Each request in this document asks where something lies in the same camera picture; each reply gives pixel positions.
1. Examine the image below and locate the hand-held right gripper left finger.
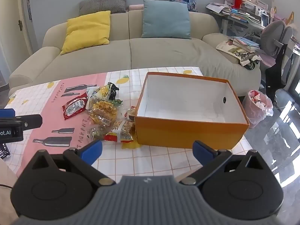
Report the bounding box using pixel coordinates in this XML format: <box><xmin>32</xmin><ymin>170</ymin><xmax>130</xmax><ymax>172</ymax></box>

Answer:
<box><xmin>28</xmin><ymin>139</ymin><xmax>116</xmax><ymax>185</ymax></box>

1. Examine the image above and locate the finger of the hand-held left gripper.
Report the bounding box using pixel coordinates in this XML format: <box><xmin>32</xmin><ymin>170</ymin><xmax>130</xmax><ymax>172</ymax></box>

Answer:
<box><xmin>14</xmin><ymin>114</ymin><xmax>43</xmax><ymax>130</ymax></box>
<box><xmin>0</xmin><ymin>108</ymin><xmax>16</xmax><ymax>118</ymax></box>

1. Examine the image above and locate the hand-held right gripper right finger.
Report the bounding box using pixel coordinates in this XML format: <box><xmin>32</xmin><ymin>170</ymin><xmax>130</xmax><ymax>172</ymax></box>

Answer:
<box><xmin>179</xmin><ymin>140</ymin><xmax>270</xmax><ymax>185</ymax></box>

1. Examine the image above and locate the orange cardboard box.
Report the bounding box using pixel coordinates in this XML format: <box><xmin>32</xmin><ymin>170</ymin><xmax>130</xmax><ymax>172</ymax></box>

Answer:
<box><xmin>135</xmin><ymin>72</ymin><xmax>250</xmax><ymax>150</ymax></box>

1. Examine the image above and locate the clear bag of yellow snacks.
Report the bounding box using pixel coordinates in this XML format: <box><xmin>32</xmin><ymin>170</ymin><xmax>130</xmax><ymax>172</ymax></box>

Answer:
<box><xmin>87</xmin><ymin>97</ymin><xmax>122</xmax><ymax>125</ymax></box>

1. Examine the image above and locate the round cookie pack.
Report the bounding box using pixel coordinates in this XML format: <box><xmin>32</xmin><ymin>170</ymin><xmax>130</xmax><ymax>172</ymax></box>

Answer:
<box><xmin>124</xmin><ymin>106</ymin><xmax>137</xmax><ymax>122</ymax></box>

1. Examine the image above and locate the white blue snack packet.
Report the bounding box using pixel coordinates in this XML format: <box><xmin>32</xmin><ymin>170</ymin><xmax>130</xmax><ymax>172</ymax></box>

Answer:
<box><xmin>86</xmin><ymin>87</ymin><xmax>99</xmax><ymax>99</ymax></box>

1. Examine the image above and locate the yellow green snack packet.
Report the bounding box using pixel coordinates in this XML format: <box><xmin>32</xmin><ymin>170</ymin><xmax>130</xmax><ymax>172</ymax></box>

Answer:
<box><xmin>92</xmin><ymin>84</ymin><xmax>113</xmax><ymax>100</ymax></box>

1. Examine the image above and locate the black snack packet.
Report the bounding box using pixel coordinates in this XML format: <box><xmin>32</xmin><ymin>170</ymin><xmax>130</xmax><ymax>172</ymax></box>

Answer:
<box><xmin>107</xmin><ymin>82</ymin><xmax>120</xmax><ymax>100</ymax></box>

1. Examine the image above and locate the pale beige cloth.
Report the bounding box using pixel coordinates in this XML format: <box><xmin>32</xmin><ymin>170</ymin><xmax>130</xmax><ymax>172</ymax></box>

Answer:
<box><xmin>0</xmin><ymin>158</ymin><xmax>18</xmax><ymax>193</ymax></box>

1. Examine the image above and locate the checked pink tablecloth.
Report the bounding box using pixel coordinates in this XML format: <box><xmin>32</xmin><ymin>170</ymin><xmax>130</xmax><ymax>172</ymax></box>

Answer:
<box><xmin>5</xmin><ymin>66</ymin><xmax>252</xmax><ymax>183</ymax></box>

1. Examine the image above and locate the pink bagged trash bin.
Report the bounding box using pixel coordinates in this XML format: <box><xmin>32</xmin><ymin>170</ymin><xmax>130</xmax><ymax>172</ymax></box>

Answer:
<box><xmin>242</xmin><ymin>90</ymin><xmax>274</xmax><ymax>129</ymax></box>

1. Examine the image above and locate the white door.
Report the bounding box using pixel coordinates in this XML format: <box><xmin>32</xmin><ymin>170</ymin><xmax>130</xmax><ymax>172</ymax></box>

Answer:
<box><xmin>0</xmin><ymin>0</ymin><xmax>24</xmax><ymax>80</ymax></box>

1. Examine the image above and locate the printed tote bag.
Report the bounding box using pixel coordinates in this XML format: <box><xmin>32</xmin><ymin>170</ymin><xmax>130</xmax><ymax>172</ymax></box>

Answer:
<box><xmin>238</xmin><ymin>55</ymin><xmax>262</xmax><ymax>71</ymax></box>

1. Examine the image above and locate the yellow pillow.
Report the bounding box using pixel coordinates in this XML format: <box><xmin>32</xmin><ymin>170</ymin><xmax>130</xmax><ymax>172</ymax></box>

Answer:
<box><xmin>60</xmin><ymin>10</ymin><xmax>111</xmax><ymax>55</ymax></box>

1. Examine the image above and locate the black garment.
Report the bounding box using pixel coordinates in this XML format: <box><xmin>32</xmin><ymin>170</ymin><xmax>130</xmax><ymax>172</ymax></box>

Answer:
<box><xmin>265</xmin><ymin>44</ymin><xmax>287</xmax><ymax>96</ymax></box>

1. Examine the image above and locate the beige sofa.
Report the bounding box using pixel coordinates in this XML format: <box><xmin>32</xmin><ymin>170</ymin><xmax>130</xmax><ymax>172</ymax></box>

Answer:
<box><xmin>8</xmin><ymin>8</ymin><xmax>262</xmax><ymax>96</ymax></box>

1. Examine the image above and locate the stack of books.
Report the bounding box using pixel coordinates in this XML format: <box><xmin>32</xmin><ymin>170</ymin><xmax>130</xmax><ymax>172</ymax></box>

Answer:
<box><xmin>216</xmin><ymin>36</ymin><xmax>260</xmax><ymax>60</ymax></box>

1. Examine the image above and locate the glass sliding door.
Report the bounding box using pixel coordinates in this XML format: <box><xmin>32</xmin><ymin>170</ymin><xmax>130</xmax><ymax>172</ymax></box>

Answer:
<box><xmin>285</xmin><ymin>35</ymin><xmax>300</xmax><ymax>94</ymax></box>

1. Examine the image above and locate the white desk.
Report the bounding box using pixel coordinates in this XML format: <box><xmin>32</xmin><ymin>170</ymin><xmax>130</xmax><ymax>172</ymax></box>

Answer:
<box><xmin>206</xmin><ymin>3</ymin><xmax>268</xmax><ymax>40</ymax></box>

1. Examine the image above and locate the grey checked pillow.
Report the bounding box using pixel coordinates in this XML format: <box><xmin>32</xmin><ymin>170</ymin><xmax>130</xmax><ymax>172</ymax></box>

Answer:
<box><xmin>79</xmin><ymin>0</ymin><xmax>127</xmax><ymax>16</ymax></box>

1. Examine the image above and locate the teal pillow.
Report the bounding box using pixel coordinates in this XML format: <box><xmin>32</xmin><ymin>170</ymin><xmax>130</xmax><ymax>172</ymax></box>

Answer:
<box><xmin>141</xmin><ymin>0</ymin><xmax>192</xmax><ymax>39</ymax></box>

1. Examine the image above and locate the grey desk chair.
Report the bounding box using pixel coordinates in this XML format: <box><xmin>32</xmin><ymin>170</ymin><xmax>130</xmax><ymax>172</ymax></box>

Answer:
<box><xmin>260</xmin><ymin>20</ymin><xmax>294</xmax><ymax>106</ymax></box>

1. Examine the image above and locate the white tablet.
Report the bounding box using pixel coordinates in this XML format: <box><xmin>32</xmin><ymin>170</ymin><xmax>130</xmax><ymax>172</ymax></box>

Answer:
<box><xmin>261</xmin><ymin>12</ymin><xmax>270</xmax><ymax>27</ymax></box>

